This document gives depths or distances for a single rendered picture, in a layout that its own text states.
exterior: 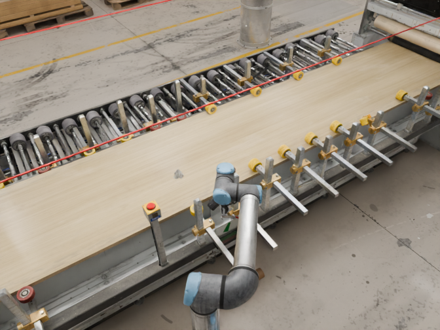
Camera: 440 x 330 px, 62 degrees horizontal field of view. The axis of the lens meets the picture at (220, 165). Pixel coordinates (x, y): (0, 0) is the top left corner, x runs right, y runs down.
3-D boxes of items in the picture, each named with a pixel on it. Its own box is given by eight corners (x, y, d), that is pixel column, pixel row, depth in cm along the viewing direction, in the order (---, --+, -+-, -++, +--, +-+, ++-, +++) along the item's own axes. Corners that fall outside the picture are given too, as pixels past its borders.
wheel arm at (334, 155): (366, 179, 233) (367, 175, 231) (362, 181, 232) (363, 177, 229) (311, 138, 264) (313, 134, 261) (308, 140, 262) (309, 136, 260)
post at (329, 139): (321, 186, 271) (333, 136, 237) (317, 188, 269) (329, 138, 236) (317, 183, 273) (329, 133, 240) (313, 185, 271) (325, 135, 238)
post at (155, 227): (168, 263, 217) (158, 216, 186) (161, 267, 216) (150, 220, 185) (165, 258, 220) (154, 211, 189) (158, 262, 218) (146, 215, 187)
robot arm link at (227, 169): (214, 173, 179) (217, 159, 187) (215, 190, 188) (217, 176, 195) (233, 174, 178) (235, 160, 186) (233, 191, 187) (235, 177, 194)
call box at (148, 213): (162, 217, 187) (160, 208, 181) (149, 224, 184) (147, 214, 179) (156, 209, 191) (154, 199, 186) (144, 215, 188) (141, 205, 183)
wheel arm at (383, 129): (416, 150, 252) (417, 147, 250) (413, 152, 251) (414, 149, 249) (373, 124, 274) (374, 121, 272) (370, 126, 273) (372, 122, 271)
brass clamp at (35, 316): (50, 320, 186) (46, 315, 182) (22, 335, 181) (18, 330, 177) (46, 310, 190) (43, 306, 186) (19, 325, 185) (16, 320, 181)
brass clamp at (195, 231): (215, 228, 222) (215, 223, 218) (196, 238, 217) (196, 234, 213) (210, 222, 226) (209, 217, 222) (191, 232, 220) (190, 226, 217)
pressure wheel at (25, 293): (21, 308, 189) (12, 297, 181) (31, 294, 195) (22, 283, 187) (34, 311, 188) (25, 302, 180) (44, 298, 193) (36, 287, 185)
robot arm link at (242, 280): (258, 299, 121) (263, 179, 177) (221, 295, 123) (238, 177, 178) (256, 319, 128) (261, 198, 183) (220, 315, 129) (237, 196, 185)
